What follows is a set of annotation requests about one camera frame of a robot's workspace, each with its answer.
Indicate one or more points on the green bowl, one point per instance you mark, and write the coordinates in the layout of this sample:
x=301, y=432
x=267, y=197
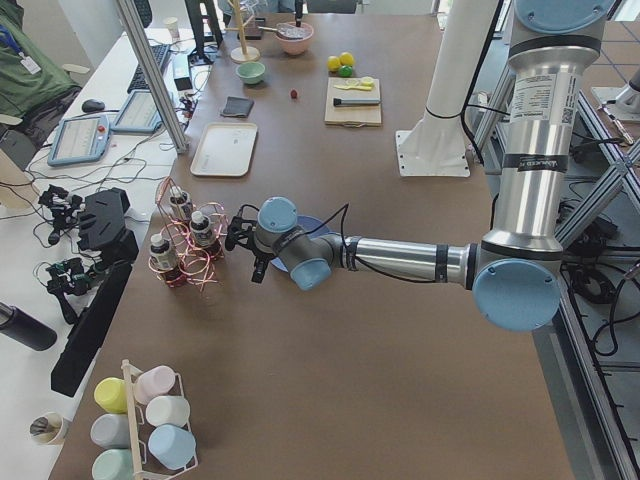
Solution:
x=251, y=73

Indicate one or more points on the pink bowl with ice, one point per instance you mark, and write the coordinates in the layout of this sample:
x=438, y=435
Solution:
x=294, y=40

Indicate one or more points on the dark tea bottle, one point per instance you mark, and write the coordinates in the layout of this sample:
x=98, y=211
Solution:
x=181, y=203
x=164, y=260
x=203, y=234

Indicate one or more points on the copper wire bottle rack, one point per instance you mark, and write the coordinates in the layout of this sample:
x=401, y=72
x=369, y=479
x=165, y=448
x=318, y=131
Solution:
x=198, y=267

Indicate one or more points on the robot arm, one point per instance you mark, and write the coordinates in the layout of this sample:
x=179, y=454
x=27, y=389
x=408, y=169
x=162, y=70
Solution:
x=513, y=271

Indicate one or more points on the steel muddler black cap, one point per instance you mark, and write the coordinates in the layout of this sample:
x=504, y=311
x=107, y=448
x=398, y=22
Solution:
x=357, y=102

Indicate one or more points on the grey cup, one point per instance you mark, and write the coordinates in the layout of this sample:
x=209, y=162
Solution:
x=111, y=431

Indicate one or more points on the yellow lemon near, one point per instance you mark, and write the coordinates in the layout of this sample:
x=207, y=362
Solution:
x=333, y=63

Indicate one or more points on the yellow plastic knife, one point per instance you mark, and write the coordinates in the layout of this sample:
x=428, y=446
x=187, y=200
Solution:
x=357, y=87

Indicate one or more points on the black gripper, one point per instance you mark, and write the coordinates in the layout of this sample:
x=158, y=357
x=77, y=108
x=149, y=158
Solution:
x=260, y=260

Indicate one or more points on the black thermos bottle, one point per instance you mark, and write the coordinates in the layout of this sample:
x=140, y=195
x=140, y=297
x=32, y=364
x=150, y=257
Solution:
x=20, y=326

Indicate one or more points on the dark tea bottle middle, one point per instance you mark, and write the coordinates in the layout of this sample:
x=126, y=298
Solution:
x=203, y=234

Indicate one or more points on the wooden cutting board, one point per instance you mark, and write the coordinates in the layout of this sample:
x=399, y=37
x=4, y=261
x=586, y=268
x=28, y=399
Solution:
x=355, y=116

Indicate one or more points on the teach pendant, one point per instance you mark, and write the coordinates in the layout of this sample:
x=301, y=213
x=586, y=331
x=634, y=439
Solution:
x=138, y=116
x=79, y=140

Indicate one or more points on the yellow cup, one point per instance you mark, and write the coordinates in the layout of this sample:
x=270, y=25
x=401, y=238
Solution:
x=110, y=395

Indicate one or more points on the teach pendant near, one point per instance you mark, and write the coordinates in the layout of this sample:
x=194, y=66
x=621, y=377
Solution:
x=79, y=140

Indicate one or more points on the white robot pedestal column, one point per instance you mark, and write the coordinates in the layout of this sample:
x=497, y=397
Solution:
x=436, y=146

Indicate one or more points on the wooden cup tree stand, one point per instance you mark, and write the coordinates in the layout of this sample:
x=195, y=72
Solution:
x=244, y=16

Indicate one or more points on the green lime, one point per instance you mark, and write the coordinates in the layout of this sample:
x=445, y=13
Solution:
x=345, y=71

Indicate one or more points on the lemon half left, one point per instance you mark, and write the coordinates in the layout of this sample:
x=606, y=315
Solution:
x=367, y=80

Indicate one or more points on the pink cup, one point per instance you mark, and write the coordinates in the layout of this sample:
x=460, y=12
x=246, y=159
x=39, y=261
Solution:
x=152, y=383

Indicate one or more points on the grey folded cloth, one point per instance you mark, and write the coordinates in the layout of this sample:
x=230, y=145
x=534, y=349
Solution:
x=237, y=107

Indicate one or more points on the dark tea bottle front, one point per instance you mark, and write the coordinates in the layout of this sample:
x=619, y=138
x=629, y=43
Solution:
x=164, y=260

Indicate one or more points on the dark tea bottle back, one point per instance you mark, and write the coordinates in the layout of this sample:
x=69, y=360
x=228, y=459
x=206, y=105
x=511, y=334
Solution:
x=181, y=203

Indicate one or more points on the blue cup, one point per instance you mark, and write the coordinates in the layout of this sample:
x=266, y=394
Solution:
x=172, y=446

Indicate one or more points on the blue plate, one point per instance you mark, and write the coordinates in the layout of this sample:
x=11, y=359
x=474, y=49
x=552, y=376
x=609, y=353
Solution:
x=313, y=226

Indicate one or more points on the white cup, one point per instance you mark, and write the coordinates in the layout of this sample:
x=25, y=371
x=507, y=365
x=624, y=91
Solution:
x=166, y=409

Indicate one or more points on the teach pendant far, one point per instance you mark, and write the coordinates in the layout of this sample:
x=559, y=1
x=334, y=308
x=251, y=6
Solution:
x=138, y=116

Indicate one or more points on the cream rabbit tray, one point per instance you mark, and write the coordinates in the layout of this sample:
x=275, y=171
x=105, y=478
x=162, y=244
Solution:
x=224, y=150

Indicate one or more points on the mint cup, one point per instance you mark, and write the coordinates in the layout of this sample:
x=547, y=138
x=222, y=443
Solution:
x=113, y=464

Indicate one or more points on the aluminium frame post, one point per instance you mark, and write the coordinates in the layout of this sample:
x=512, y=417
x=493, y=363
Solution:
x=133, y=26

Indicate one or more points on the black computer mouse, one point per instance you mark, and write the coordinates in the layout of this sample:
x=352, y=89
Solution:
x=92, y=105

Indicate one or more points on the paper cup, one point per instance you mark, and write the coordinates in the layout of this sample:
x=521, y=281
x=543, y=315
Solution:
x=172, y=25

